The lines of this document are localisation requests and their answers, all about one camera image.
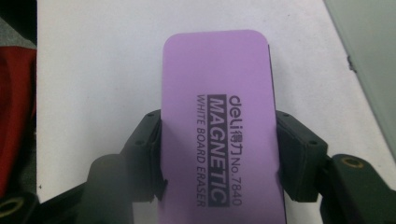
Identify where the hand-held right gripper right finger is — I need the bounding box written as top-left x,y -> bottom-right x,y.
276,109 -> 332,203

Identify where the red cloth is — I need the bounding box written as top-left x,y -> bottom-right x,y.
0,46 -> 37,198

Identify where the purple whiteboard eraser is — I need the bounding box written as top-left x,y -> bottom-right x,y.
160,29 -> 288,224

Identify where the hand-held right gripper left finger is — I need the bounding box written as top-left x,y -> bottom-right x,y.
120,108 -> 168,203

